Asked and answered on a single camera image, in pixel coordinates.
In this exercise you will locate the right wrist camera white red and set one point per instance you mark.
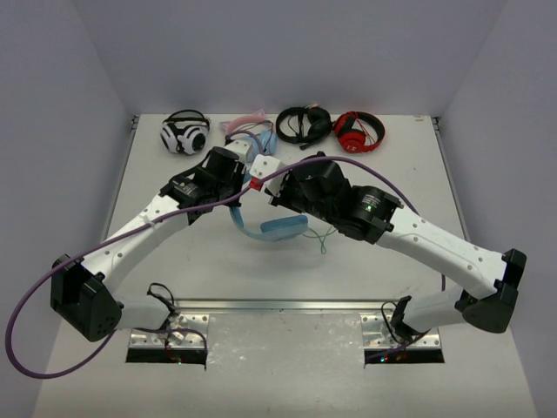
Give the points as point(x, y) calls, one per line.
point(267, 174)

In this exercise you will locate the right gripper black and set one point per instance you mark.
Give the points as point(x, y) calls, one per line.
point(282, 198)

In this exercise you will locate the metal mounting plate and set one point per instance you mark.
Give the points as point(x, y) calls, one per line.
point(376, 336)
point(188, 330)

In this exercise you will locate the pink blue cat-ear headphones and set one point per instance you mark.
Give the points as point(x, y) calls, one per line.
point(256, 126)

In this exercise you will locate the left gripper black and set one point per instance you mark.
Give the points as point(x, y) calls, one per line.
point(238, 170)

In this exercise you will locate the red black headphones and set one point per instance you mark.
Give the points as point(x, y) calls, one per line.
point(358, 131)

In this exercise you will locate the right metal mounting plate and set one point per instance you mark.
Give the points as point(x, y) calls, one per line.
point(376, 336)

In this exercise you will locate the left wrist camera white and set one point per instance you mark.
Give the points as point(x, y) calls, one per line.
point(246, 148)

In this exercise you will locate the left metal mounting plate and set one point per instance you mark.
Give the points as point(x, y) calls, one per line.
point(188, 330)

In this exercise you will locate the black headset with microphone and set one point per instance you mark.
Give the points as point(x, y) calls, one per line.
point(314, 124)

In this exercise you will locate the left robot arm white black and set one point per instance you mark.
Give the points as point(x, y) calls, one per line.
point(85, 291)

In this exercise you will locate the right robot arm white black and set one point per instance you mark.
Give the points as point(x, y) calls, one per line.
point(486, 282)

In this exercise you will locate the light blue headphones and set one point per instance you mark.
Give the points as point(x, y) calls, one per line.
point(274, 230)

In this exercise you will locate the aluminium table edge rail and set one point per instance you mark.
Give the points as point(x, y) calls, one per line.
point(229, 305)

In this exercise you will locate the white black headphones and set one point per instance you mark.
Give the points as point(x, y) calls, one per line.
point(185, 132)

